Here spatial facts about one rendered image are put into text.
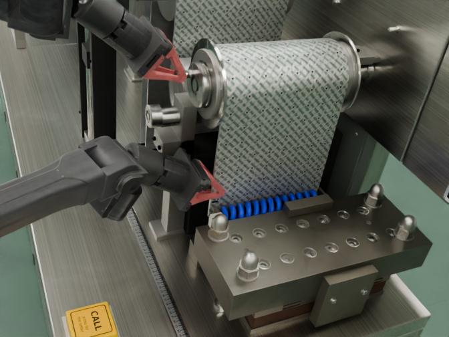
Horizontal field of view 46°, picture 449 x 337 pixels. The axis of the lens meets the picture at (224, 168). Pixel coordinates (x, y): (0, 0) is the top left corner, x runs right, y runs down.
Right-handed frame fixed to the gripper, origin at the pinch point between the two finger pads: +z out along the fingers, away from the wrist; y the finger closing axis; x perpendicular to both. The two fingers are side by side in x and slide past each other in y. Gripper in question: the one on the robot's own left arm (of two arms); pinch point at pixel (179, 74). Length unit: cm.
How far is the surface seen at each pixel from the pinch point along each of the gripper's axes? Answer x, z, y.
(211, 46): 7.0, -0.5, 2.2
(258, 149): -0.7, 16.9, 8.1
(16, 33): -35, 6, -94
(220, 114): 0.2, 5.1, 8.4
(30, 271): -112, 63, -84
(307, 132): 7.0, 22.7, 8.1
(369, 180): 7, 66, -5
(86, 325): -38.6, 6.3, 18.2
